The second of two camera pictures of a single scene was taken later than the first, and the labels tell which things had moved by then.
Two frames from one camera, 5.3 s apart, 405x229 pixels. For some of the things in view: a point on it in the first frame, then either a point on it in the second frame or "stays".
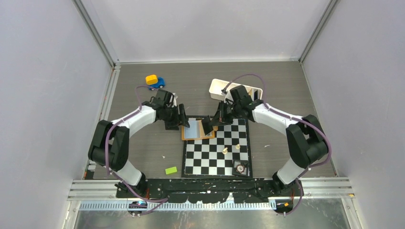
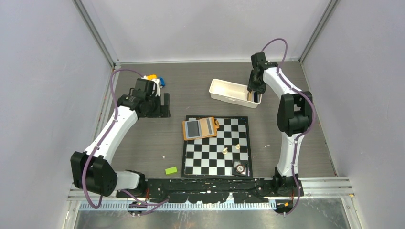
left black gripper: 179,119 → 162,111
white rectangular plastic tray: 218,87 stays
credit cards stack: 254,93 stays
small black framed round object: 240,167 stays
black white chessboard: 213,158 stays
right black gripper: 222,118 → 260,89
